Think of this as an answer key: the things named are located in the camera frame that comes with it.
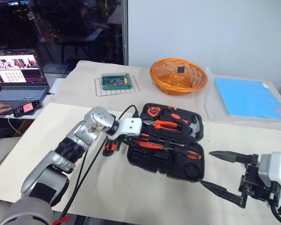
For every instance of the red tag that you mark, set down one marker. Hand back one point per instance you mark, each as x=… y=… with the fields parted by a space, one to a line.
x=61 y=220

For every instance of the bystander bare hand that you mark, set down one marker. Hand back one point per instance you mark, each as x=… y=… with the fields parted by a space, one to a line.
x=0 y=110

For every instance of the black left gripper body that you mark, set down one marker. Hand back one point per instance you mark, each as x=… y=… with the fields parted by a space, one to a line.
x=116 y=140

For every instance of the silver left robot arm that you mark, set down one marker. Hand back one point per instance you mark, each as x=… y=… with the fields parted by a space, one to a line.
x=100 y=117

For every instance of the bystander grey clothed leg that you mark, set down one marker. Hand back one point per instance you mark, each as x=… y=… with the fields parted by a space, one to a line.
x=0 y=152

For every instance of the orange wicker basket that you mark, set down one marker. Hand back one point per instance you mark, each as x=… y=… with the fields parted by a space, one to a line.
x=178 y=82

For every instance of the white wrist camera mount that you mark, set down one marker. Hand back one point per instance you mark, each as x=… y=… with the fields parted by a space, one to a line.
x=275 y=167
x=131 y=126

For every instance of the slim orange black screwdriver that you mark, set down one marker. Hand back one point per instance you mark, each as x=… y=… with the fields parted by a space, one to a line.
x=152 y=138
x=145 y=144

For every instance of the steel claw hammer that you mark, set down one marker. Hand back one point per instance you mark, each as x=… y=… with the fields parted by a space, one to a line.
x=195 y=127

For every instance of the black plastic tool case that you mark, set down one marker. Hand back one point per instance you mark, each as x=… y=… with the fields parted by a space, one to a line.
x=185 y=168

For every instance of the metal window frame post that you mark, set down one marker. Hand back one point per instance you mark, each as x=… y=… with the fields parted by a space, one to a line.
x=124 y=30

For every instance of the orange black tape measure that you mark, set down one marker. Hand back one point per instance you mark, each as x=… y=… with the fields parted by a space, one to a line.
x=152 y=110

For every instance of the thick orange black screwdriver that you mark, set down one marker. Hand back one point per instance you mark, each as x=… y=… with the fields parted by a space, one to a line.
x=189 y=154

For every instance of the black smartphone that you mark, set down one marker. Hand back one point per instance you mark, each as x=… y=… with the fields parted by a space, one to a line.
x=27 y=108

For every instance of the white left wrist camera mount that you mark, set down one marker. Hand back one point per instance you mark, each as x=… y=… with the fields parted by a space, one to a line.
x=131 y=126

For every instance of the orange black utility knife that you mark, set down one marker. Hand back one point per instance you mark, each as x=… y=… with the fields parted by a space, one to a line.
x=109 y=148

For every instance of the large beige table sheet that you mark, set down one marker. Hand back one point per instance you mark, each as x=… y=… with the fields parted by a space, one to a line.
x=140 y=194

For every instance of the beige paper table cover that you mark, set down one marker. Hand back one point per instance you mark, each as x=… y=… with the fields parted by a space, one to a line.
x=84 y=82

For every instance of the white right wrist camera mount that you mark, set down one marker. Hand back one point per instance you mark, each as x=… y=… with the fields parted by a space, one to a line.
x=275 y=167

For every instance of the open grey laptop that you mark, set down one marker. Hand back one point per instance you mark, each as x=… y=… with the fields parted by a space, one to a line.
x=16 y=77

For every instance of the small black square card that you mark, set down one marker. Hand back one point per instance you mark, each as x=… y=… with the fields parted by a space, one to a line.
x=180 y=69

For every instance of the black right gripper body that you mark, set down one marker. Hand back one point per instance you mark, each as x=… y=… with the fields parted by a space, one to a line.
x=251 y=182

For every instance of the blue sheet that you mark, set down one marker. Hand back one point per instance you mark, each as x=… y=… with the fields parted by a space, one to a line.
x=246 y=98

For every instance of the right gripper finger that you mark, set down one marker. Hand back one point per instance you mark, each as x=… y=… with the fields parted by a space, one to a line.
x=227 y=193
x=229 y=156

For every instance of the clear plastic sleeve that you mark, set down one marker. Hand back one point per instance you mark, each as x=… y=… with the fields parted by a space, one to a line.
x=210 y=103

